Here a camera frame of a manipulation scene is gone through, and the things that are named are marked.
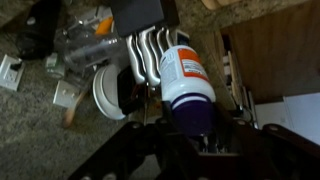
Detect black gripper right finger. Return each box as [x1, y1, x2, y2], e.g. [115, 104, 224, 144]
[212, 101, 242, 155]

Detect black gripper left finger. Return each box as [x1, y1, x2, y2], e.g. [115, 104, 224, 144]
[154, 99, 201, 158]

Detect white bottle orange label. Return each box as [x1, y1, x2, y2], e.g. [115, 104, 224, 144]
[159, 44, 218, 137]

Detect small white green bottle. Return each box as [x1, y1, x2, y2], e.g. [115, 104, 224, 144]
[44, 52, 66, 80]

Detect white paper sheet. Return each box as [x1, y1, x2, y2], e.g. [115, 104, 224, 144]
[254, 92, 320, 145]

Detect white stacked dishes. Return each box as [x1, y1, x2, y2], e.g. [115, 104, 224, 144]
[92, 63, 128, 121]

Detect chrome ribbed metal part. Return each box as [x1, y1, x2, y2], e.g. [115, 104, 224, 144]
[125, 26, 178, 88]

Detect wooden spoon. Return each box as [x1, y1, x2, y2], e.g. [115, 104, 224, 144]
[62, 89, 89, 130]

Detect clear plastic container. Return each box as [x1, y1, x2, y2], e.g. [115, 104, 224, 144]
[54, 19, 130, 88]

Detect black bag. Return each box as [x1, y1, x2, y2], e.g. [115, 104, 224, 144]
[14, 0, 63, 61]

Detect white light switch plate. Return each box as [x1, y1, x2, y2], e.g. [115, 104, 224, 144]
[52, 79, 81, 109]

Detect white wall outlet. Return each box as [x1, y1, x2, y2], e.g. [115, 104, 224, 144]
[0, 54, 26, 92]

